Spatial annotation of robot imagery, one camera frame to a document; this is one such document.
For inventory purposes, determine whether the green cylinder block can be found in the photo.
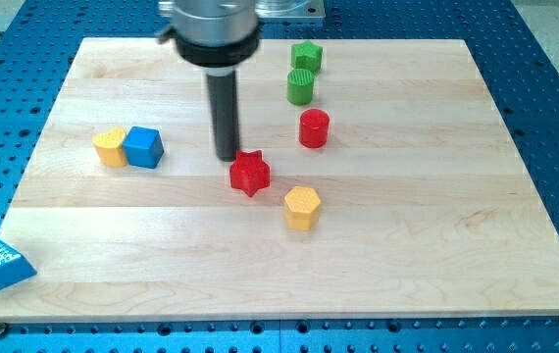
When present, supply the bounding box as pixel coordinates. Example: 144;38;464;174
286;69;315;105

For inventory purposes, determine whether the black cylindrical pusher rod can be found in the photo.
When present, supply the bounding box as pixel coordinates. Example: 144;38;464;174
206;70;240;162

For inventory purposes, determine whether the yellow heart block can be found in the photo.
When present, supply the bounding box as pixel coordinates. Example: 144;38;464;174
92;126;127;168

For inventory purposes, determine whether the blue cube block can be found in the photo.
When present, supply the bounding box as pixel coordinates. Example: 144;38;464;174
123;126;164;169

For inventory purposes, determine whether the blue triangle block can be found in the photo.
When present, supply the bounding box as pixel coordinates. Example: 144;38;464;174
0;239;37;290

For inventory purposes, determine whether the blue perforated metal table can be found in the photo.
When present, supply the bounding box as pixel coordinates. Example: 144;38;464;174
0;0;559;352

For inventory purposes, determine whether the green star block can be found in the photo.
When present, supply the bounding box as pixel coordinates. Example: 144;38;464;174
291;40;324;74

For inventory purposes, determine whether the red star block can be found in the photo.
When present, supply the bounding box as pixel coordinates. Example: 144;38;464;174
229;150;271;197

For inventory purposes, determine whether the red cylinder block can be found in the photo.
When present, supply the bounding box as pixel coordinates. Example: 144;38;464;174
298;109;330;149

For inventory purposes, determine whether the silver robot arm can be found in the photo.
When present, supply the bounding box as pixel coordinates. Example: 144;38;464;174
157;0;260;162

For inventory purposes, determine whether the light wooden board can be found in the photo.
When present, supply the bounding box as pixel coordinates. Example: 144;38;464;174
0;37;559;324

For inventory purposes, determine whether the yellow hexagon block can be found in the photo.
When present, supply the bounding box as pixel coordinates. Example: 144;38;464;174
283;186;322;231

